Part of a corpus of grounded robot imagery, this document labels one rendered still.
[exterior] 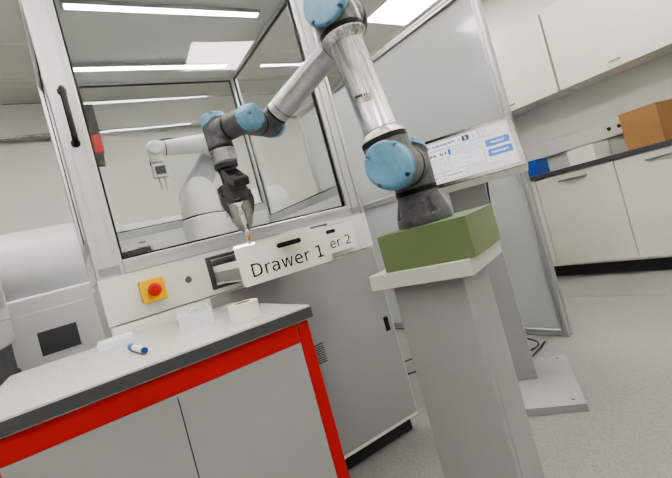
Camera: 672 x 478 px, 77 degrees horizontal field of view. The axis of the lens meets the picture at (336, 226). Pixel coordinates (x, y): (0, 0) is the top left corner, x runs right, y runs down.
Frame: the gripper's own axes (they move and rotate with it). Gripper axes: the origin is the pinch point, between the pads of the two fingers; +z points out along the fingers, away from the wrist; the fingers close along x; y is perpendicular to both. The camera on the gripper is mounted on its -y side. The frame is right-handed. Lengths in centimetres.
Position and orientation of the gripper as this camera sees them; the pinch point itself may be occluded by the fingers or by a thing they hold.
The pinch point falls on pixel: (245, 227)
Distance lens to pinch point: 128.6
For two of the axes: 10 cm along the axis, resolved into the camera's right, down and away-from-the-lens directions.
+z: 2.8, 9.6, 0.0
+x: -8.6, 2.5, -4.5
